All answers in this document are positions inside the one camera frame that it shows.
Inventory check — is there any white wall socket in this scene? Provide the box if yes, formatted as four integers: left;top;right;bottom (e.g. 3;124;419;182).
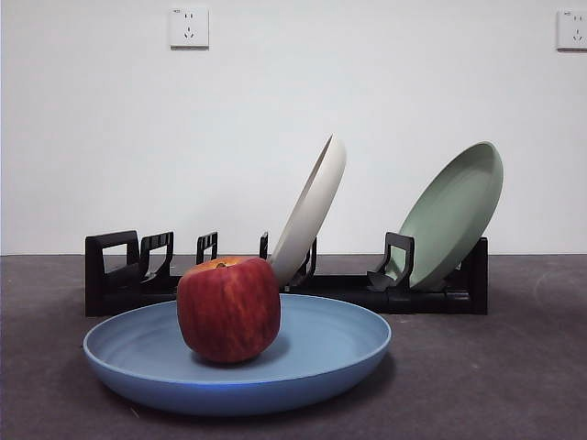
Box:
170;6;210;50
556;9;587;52

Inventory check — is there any red apple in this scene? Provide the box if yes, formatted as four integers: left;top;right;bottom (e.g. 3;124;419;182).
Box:
176;256;282;365

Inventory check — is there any white plate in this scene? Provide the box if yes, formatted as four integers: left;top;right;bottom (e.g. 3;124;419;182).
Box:
268;133;348;288

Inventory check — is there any black plate rack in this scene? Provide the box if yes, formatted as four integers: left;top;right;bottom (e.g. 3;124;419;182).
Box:
84;230;490;317

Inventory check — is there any green plate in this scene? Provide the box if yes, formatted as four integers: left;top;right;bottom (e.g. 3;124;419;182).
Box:
398;140;504;291

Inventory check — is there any blue plate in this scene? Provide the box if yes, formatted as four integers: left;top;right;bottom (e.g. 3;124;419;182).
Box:
83;293;393;417

